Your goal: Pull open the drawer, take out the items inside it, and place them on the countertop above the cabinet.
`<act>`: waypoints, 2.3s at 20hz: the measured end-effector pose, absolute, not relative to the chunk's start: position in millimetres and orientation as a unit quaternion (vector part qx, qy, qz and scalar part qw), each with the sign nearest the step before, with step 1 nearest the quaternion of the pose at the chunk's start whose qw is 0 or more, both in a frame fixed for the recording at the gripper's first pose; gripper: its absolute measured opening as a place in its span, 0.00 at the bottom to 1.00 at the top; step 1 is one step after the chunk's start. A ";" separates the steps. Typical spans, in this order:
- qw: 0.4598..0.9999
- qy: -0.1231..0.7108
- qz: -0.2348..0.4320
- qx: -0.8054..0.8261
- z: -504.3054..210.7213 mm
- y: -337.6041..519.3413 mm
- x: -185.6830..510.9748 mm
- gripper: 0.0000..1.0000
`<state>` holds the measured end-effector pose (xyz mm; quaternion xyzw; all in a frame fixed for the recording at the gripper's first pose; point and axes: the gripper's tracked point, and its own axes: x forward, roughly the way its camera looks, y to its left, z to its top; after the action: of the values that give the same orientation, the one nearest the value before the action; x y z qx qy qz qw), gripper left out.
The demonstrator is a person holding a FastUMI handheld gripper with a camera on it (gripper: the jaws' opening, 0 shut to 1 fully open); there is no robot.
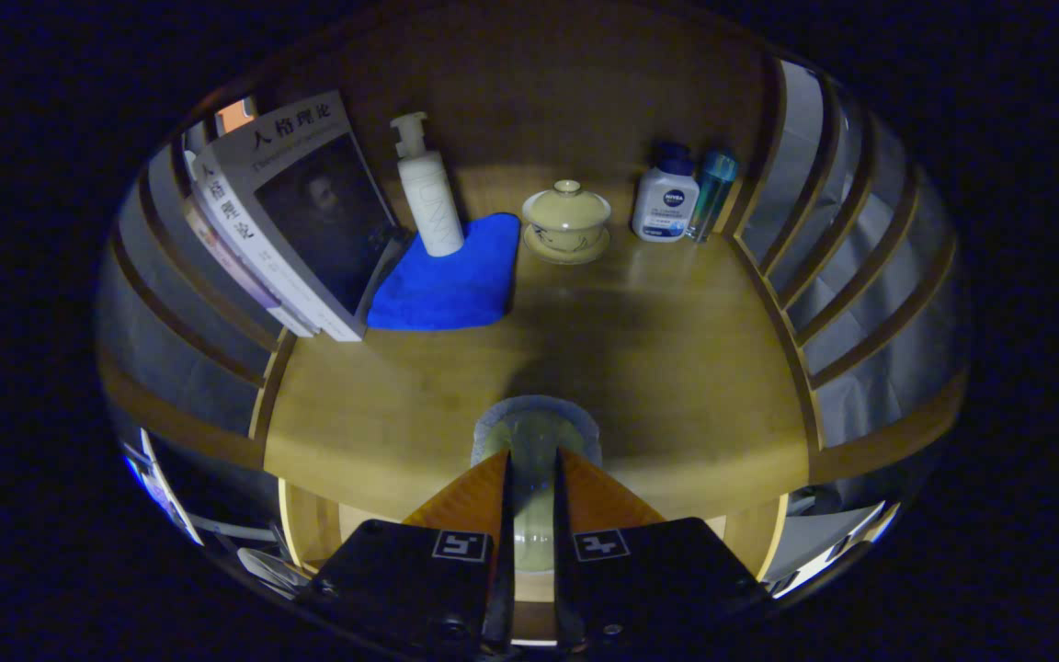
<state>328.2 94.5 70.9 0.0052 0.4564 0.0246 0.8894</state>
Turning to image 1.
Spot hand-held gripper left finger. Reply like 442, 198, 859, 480
298, 449, 518, 656

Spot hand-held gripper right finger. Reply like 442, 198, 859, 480
552, 447, 769, 654

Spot pale grey sponge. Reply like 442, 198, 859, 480
472, 395, 602, 576

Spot wooden countertop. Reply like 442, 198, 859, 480
263, 216, 815, 520

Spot wooden cabinet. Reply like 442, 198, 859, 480
96, 0, 970, 599

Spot blue folded cloth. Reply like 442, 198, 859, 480
366, 212, 522, 332

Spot beige lidded tea cup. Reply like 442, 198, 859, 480
521, 179, 612, 267

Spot white pump bottle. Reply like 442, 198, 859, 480
390, 112, 466, 258

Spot white lotion bottle blue cap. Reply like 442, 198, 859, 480
632, 142, 701, 244

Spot teal slim bottle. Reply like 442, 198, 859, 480
686, 150, 740, 244

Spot thick white book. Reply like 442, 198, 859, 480
191, 89, 406, 343

